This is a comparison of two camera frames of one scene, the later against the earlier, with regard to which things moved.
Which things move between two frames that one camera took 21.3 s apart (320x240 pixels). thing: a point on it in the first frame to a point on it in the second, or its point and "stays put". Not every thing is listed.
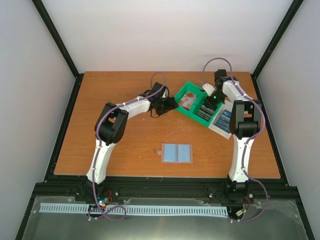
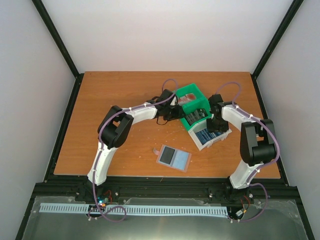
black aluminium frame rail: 276,188 stays put
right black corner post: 279,37 stays put
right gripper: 211,104 to 210,128
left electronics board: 102,201 stays put
